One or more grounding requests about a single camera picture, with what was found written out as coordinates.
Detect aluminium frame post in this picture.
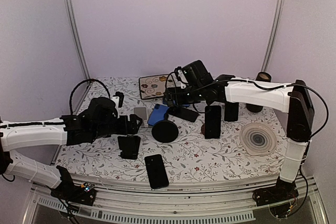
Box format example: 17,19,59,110
64,0,91,79
261,0,285,72

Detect round wooden base phone stand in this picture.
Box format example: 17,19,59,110
201,124,205,136

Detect blue phone near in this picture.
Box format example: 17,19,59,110
148,104,169,126

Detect aluminium front rail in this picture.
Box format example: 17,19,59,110
22,174,330,224

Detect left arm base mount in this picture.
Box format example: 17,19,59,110
50,166,97,206

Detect black wedge phone stand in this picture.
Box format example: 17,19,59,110
118,135,141,160

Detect black gooseneck round-base phone stand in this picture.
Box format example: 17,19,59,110
151,112,179,143

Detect left aluminium frame post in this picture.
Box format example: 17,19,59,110
64,0,91,79

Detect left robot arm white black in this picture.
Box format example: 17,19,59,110
1,97,143,200

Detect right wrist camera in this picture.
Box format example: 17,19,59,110
174,67,188,89

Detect right aluminium frame post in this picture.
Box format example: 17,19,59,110
261,0,285,72

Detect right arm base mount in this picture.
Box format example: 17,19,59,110
252,178,299,219

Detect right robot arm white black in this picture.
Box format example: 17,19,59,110
163,60,315,201

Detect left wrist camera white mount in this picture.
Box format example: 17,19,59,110
111,91,124,108

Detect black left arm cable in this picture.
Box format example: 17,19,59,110
68,78,112,116

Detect black phone front edge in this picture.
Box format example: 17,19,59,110
144,154,169,189

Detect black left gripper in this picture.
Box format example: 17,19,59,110
92,113,142,140

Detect square floral ceramic plate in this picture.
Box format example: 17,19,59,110
138,74,168,100

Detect round swirl ceramic plate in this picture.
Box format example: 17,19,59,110
239,123,277,156

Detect dark brown cylinder cup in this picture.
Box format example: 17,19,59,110
246,71,272,113

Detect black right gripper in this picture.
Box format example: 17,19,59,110
162,84,204,107

